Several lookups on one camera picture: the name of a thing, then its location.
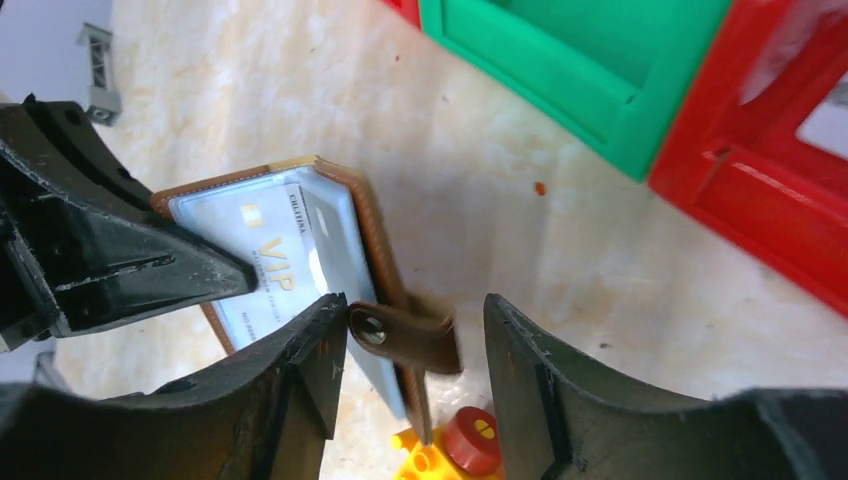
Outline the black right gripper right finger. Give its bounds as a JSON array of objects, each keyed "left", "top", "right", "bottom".
[{"left": 483, "top": 294, "right": 847, "bottom": 479}]

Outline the brown leather card holder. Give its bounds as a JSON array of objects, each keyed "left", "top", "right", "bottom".
[{"left": 150, "top": 155, "right": 462, "bottom": 445}]

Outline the red bin with silver cards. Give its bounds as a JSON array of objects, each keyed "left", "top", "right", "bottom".
[{"left": 648, "top": 1, "right": 847, "bottom": 313}]

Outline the silver VIP card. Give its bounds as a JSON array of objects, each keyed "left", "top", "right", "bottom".
[{"left": 166, "top": 179, "right": 328, "bottom": 350}]

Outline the red bin with gold cards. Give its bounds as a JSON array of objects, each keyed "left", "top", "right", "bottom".
[{"left": 382, "top": 0, "right": 420, "bottom": 29}]

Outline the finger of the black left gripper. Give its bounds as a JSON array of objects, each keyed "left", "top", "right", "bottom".
[{"left": 1, "top": 97, "right": 258, "bottom": 352}]

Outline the green plastic bin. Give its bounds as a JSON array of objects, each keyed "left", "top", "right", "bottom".
[{"left": 419, "top": 0, "right": 729, "bottom": 181}]

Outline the grey metal bracket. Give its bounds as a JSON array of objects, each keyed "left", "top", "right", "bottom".
[{"left": 77, "top": 22, "right": 123, "bottom": 127}]

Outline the yellow toy brick car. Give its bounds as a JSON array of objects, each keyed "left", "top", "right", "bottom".
[{"left": 391, "top": 406, "right": 505, "bottom": 480}]

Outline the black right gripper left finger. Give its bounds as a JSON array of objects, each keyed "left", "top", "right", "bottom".
[{"left": 1, "top": 294, "right": 347, "bottom": 479}]

